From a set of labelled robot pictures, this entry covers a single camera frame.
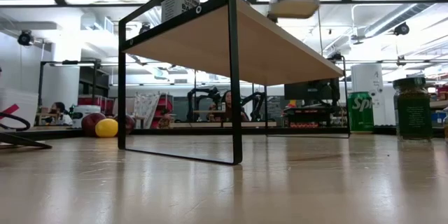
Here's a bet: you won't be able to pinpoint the green-lid spice jar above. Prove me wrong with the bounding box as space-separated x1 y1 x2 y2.
392 76 433 143

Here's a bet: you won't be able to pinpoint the black monitor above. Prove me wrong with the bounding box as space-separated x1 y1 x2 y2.
283 78 340 101

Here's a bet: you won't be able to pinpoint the red storage bins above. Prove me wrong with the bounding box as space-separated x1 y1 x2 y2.
77 94 115 113

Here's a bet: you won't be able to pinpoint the white patterned board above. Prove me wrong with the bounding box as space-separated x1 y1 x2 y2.
132 92 161 127

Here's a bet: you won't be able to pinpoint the red storage rack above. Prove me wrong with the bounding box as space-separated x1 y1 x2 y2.
150 93 175 130

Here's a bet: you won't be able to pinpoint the white bucket black label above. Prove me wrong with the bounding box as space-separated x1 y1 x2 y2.
71 104 102 129

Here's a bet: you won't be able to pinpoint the person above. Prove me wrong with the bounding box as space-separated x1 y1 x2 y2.
48 101 74 127
209 90 251 123

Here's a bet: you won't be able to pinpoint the dark red apple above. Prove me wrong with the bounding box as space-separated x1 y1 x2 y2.
113 114 137 136

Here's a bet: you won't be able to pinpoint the green soda can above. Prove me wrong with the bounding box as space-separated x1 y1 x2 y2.
346 91 375 134

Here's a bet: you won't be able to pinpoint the yellow lemon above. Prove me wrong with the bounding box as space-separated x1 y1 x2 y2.
94 118 119 139

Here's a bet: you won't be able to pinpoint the black metal rig frame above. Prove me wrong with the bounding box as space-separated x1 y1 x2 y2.
37 59 102 116

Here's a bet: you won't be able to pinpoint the black ceiling camera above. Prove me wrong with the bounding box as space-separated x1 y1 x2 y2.
17 30 35 47
393 22 410 36

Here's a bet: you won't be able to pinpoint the black aluminium table frame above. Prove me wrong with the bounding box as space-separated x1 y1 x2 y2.
0 125 448 150

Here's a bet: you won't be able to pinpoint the black cable loop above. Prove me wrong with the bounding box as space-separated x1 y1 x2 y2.
0 111 32 132

